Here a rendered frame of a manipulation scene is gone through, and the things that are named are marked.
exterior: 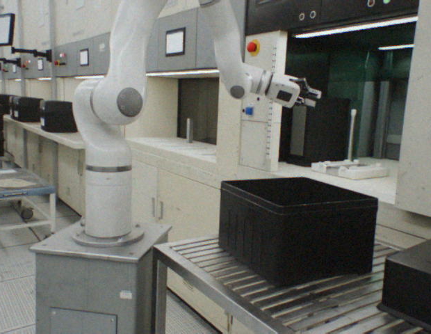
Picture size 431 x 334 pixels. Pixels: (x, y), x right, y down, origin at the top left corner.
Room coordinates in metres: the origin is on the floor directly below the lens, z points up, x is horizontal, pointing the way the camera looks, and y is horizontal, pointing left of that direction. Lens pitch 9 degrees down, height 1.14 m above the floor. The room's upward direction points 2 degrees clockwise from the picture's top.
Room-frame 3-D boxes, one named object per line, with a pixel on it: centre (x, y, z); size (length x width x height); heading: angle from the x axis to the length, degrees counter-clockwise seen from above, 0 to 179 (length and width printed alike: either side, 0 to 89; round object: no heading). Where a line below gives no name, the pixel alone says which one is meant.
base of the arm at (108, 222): (1.11, 0.29, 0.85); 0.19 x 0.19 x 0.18
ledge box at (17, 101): (4.67, 2.07, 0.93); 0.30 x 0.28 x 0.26; 37
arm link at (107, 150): (1.13, 0.31, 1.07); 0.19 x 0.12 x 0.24; 43
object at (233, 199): (1.01, -0.19, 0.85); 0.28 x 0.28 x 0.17; 27
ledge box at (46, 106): (3.68, 1.39, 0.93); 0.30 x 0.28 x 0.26; 32
